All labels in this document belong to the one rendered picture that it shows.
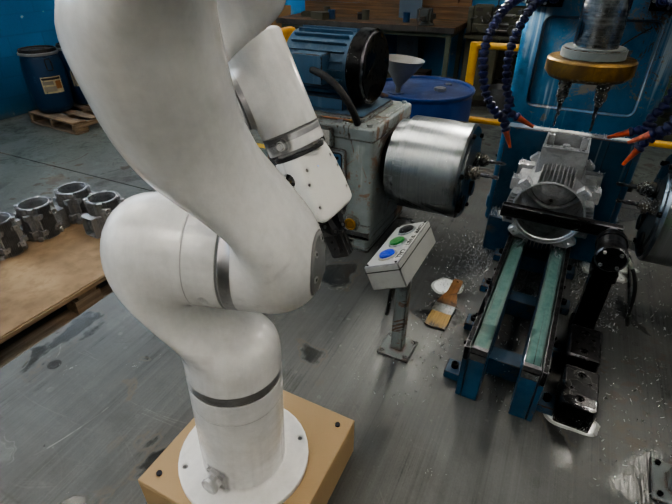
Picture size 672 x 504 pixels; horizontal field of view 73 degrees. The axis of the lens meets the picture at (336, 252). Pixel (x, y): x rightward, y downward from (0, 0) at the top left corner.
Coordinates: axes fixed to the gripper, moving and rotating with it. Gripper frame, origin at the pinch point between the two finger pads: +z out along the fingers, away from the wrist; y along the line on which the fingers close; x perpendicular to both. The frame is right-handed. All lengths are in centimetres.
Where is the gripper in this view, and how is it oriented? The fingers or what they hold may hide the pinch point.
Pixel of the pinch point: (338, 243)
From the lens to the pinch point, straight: 70.8
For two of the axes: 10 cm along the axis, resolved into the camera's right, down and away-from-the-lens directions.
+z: 3.8, 8.7, 3.3
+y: 4.7, -4.8, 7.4
